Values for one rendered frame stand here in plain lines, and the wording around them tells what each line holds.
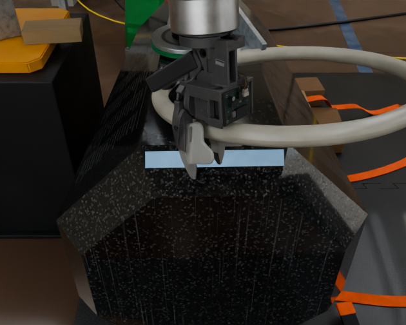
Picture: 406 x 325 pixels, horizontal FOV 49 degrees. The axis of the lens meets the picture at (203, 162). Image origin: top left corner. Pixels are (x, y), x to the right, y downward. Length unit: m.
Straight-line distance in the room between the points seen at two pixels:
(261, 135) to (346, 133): 0.11
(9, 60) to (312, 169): 1.06
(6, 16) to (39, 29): 0.13
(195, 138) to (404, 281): 1.43
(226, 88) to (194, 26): 0.09
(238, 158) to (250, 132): 0.42
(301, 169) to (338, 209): 0.17
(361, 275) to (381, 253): 0.16
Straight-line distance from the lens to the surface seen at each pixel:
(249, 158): 1.03
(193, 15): 0.56
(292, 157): 1.06
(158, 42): 1.43
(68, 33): 1.70
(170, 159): 1.02
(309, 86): 2.76
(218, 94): 0.57
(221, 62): 0.58
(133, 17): 3.02
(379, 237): 2.06
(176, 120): 0.62
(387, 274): 1.94
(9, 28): 1.80
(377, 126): 0.65
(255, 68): 1.35
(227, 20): 0.57
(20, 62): 1.63
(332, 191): 1.16
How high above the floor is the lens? 1.46
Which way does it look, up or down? 40 degrees down
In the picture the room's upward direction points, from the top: straight up
